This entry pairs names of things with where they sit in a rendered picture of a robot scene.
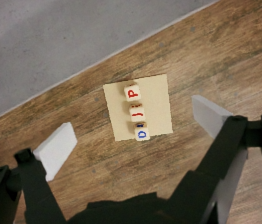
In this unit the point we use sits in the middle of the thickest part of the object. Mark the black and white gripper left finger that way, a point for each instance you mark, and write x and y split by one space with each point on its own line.
41 205

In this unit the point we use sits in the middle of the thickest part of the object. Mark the beige square mat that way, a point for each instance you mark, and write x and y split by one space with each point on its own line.
155 100

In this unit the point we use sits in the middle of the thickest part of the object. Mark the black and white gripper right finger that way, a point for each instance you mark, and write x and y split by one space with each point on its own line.
207 193

